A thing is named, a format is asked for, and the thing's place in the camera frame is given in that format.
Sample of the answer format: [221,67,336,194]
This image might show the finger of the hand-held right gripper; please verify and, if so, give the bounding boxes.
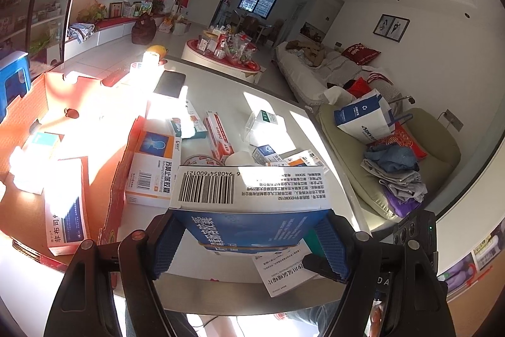
[302,255,330,276]

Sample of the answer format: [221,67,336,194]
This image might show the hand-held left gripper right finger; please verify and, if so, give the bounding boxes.
[316,211,456,337]

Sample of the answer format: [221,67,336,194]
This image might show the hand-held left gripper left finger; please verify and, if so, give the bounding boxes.
[43,211,186,337]

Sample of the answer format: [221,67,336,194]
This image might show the red cardboard box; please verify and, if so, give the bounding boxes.
[0,72,147,274]

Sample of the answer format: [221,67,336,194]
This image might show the blue white medicine box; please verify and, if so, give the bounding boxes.
[169,165,332,255]

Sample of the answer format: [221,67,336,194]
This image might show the orange white medicine box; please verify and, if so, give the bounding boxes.
[285,149,329,177]

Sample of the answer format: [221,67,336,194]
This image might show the white box blue band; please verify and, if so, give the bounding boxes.
[43,157,91,256]

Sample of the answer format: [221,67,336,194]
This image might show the beige paper tape roll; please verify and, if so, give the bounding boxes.
[226,150,255,167]

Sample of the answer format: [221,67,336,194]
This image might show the small teal white box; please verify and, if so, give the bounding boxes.
[32,132,62,156]

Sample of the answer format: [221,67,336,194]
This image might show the person's right hand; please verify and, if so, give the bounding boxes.
[371,301,386,337]

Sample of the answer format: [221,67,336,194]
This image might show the purple folded cloth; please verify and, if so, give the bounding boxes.
[381,191,423,219]

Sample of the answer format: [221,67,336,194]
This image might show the white printed leaflet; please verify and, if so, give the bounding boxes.
[252,248,316,298]

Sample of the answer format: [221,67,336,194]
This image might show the grey folded clothes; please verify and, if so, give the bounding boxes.
[361,159,427,203]

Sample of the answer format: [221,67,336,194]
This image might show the person's jeans leg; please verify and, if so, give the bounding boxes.
[288,307,328,337]

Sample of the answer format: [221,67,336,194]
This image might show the purple printed package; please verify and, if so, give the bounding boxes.
[438,222,505,290]

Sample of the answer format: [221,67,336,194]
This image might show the olive green sofa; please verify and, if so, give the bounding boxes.
[319,104,461,221]

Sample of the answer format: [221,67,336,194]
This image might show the blue folded cloth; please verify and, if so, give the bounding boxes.
[363,143,419,172]

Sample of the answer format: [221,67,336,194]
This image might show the orange blue medicine box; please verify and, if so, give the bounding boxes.
[124,129,182,208]

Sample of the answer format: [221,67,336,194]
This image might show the red embroidered cushion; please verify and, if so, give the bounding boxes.
[379,122,429,160]

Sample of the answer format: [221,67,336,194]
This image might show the clear tape roll red print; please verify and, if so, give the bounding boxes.
[183,154,225,168]

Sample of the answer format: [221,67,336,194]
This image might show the person's pink clothing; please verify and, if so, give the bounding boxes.
[197,315,285,337]

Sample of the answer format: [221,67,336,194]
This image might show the blue white cream box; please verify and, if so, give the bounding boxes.
[252,143,285,166]

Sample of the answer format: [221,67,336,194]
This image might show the red white cream box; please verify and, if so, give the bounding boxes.
[203,110,235,164]

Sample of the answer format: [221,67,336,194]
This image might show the white blue paper bag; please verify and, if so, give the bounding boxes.
[334,89,413,144]

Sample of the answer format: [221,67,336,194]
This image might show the teal white medicine box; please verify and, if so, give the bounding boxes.
[169,100,208,138]

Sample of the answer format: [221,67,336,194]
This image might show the clear plastic box green label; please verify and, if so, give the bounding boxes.
[242,110,287,148]

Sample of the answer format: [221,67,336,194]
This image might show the red paper bag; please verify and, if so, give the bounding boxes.
[347,76,373,97]

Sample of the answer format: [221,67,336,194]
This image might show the black phone red case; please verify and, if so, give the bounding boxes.
[153,70,187,99]

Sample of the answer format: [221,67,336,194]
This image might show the white long sofa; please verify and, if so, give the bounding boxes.
[275,41,379,105]

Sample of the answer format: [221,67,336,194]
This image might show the grey blanket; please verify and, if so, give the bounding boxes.
[324,51,364,85]

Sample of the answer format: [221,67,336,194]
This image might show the red printed pillow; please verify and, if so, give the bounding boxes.
[341,43,382,65]

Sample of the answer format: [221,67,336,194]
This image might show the white paper roll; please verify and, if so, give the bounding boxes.
[142,52,162,79]

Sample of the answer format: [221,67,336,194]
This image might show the round red-topped coffee table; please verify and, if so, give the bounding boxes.
[181,39,263,79]

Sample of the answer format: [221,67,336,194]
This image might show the brown clothes heap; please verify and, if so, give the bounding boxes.
[286,39,328,65]

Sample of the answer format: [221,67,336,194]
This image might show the cluster of bottles and packets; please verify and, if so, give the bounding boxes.
[196,27,257,65]

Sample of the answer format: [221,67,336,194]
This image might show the maroon bag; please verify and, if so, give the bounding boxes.
[131,14,157,45]

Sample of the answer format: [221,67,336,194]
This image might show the dark landscape picture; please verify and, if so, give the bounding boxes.
[299,24,326,39]

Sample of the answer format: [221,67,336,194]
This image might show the white TV stand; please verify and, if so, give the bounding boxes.
[59,13,166,65]

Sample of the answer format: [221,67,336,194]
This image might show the white gift bag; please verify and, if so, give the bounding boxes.
[158,15,192,35]

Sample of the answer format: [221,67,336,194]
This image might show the blue plastic stool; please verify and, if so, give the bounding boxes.
[0,52,32,117]

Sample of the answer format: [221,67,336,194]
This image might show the dining table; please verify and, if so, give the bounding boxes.
[247,21,277,43]

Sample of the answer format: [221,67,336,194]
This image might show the blue striped cloth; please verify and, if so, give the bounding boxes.
[68,22,95,43]

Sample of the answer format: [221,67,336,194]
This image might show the group of green packets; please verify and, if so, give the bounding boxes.
[122,0,152,18]

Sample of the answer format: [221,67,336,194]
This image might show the green potted plant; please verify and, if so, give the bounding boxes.
[77,1,109,24]

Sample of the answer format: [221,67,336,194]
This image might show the dark window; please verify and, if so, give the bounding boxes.
[239,0,280,19]

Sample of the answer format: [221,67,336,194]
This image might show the silver wall socket panel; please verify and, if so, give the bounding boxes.
[440,110,464,130]

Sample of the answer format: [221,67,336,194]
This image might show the framed wall photos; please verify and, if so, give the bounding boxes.
[373,14,410,42]

